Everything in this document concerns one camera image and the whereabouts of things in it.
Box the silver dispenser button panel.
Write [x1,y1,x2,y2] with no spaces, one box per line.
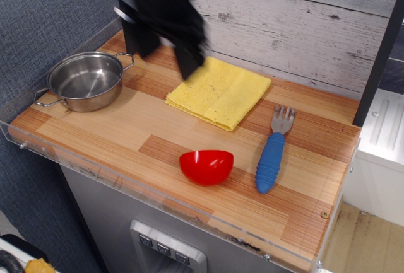
[130,219,208,272]

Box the red plastic bowl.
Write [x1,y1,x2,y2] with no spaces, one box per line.
[179,150,234,186]

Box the small stainless steel pot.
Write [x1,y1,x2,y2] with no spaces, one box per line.
[33,52,134,112]

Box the blue handled metal fork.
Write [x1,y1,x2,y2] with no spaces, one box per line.
[255,105,295,194]

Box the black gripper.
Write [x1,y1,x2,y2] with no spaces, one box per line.
[116,0,206,80]

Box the black left vertical post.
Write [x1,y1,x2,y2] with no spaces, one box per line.
[116,0,148,58]

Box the clear acrylic edge guard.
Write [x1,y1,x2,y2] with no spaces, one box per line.
[4,109,360,272]

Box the grey toy fridge cabinet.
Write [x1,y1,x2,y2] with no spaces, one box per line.
[59,162,304,273]

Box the yellow folded cloth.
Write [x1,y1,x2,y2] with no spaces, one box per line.
[165,57,271,131]

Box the white ridged appliance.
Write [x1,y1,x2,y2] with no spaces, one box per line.
[342,89,403,226]

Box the black right vertical post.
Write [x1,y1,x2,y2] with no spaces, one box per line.
[352,0,403,127]

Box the yellow object bottom left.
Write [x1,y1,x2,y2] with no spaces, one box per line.
[24,258,56,273]

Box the black vertical post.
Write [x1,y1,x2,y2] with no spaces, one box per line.
[352,0,403,127]
[116,0,148,58]

